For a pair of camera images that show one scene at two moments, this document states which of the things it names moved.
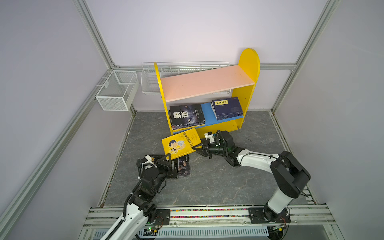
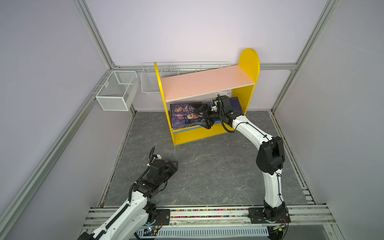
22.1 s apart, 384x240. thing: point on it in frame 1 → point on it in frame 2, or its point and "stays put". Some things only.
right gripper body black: [214, 149] → [212, 116]
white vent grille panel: [196, 233] stays put
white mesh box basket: [118, 90] stays put
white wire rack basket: [149, 82] stays put
